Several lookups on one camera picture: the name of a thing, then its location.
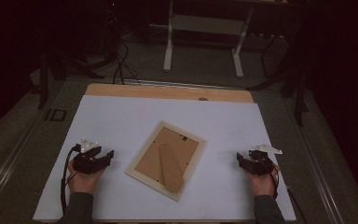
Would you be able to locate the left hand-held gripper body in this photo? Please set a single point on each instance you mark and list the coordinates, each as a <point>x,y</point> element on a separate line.
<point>85,163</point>

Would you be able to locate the white table sheet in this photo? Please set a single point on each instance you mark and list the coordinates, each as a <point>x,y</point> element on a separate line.
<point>130,115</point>

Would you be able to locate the black metal stand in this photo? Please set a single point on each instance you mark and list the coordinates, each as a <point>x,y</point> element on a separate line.
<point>300,99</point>
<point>43,81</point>

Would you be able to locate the black rectangular floor bracket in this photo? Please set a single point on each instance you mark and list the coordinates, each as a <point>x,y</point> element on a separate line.
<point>48,115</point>

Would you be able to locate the person's right hand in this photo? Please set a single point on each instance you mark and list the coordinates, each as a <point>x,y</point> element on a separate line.
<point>264,185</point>

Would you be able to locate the wooden picture frame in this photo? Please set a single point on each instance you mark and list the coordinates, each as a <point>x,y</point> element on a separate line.
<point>167,155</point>

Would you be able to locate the person's left hand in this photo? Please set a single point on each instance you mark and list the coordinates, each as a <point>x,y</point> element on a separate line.
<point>82,183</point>

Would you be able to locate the white metal table frame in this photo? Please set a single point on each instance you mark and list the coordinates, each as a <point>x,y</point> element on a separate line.
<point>168,53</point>

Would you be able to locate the grey metal floor rail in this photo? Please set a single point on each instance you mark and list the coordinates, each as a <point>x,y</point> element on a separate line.
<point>9,161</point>
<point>318,174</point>

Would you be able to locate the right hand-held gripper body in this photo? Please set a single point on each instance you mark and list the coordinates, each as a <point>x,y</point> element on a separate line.
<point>259,165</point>

